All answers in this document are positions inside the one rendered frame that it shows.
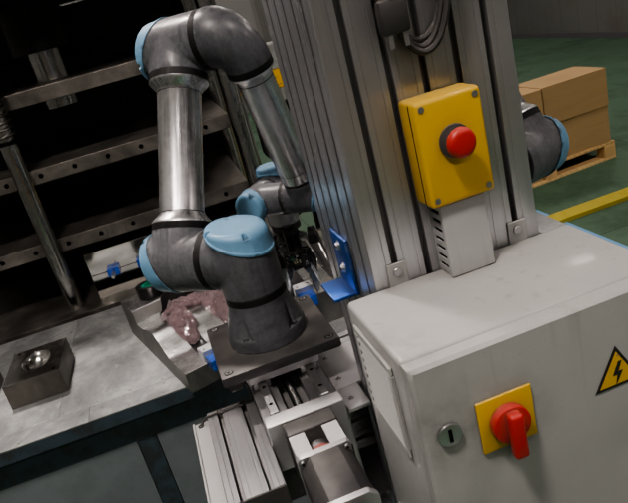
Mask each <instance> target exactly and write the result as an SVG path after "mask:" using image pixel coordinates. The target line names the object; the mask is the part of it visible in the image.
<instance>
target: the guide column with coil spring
mask: <svg viewBox="0 0 628 503"><path fill-rule="evenodd" d="M0 107H1V104H0ZM3 113H4V111H3V109H2V110H0V115H1V114H3ZM5 120H7V119H6V116H4V117H2V118H0V123H1V122H3V121H5ZM7 127H9V123H6V124H4V125H1V126H0V130H2V129H5V128H7ZM11 133H12V131H11V129H10V130H8V131H5V132H3V133H1V134H0V138H2V137H4V136H7V135H9V134H11ZM14 139H15V138H14V135H13V136H11V137H9V138H7V139H4V140H2V141H0V144H2V143H5V142H9V141H11V140H14ZM0 151H1V153H2V155H3V158H4V160H5V162H6V165H7V167H8V169H9V172H10V174H11V176H12V179H13V181H14V183H15V186H16V188H17V190H18V193H19V195H20V197H21V200H22V202H23V204H24V207H25V209H26V211H27V214H28V216H29V218H30V220H31V223H32V225H33V227H34V230H35V232H36V234H37V237H38V239H39V241H40V244H41V246H42V248H43V251H44V253H45V255H46V258H47V260H48V262H49V265H50V267H51V269H52V272H53V274H54V276H55V278H56V280H57V282H58V285H59V287H60V289H61V292H62V294H63V296H64V299H65V301H66V303H67V306H68V308H69V310H70V311H75V310H78V309H80V308H82V307H83V306H84V305H85V304H84V302H83V299H82V297H81V294H80V292H79V290H78V287H77V286H76V283H75V281H74V279H73V276H72V274H71V271H70V269H69V267H68V264H67V262H66V260H65V257H64V255H63V252H62V250H61V248H60V245H59V243H58V240H57V238H56V236H55V233H54V231H53V228H52V226H51V224H50V221H49V219H48V217H47V214H46V212H45V209H44V207H43V205H42V202H41V200H40V197H39V195H38V193H37V190H36V188H35V185H34V183H33V181H32V178H31V176H30V174H29V171H28V169H27V166H26V164H25V162H24V159H23V157H22V154H21V152H20V150H19V147H18V145H17V143H16V144H13V145H10V146H7V147H3V148H0Z"/></svg>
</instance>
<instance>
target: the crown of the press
mask: <svg viewBox="0 0 628 503"><path fill-rule="evenodd" d="M72 1H76V0H0V30H1V33H2V35H3V38H4V40H5V43H6V45H7V48H8V50H9V53H10V55H11V58H13V59H16V58H20V57H24V56H27V59H28V61H29V64H30V66H31V69H32V71H33V74H34V76H35V79H36V81H37V84H42V83H46V82H50V81H54V80H57V79H61V78H64V77H67V76H70V73H69V70H68V68H67V65H66V62H65V60H64V57H63V54H62V52H61V49H60V47H61V46H65V45H68V44H72V42H73V41H72V38H71V36H70V33H69V30H68V28H67V25H66V22H65V19H64V17H63V14H62V11H61V8H60V6H59V5H61V4H64V3H68V2H72ZM78 101H80V100H79V97H78V94H77V93H74V94H70V95H67V96H63V97H60V98H56V99H53V100H49V101H45V104H46V107H47V109H48V110H51V109H56V108H59V107H63V106H66V105H70V104H73V103H76V102H78Z"/></svg>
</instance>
